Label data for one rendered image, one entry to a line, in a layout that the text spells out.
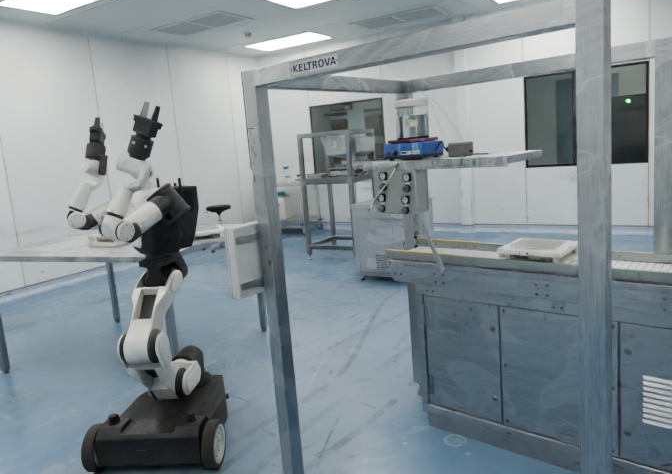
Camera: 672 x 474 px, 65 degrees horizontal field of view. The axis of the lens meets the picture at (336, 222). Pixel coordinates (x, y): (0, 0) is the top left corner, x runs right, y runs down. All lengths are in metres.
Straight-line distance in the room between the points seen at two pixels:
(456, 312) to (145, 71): 6.09
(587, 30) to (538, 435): 1.65
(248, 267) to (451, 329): 0.98
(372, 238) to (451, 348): 2.73
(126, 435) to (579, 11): 2.27
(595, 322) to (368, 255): 3.88
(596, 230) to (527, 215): 6.13
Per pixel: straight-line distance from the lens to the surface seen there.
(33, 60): 6.87
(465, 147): 2.24
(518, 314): 2.27
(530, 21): 1.37
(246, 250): 1.93
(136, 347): 2.42
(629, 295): 2.08
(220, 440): 2.62
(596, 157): 1.31
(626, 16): 7.31
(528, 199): 7.42
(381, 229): 5.00
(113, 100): 7.32
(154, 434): 2.55
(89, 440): 2.68
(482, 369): 2.43
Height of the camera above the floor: 1.35
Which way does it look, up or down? 8 degrees down
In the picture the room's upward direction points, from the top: 5 degrees counter-clockwise
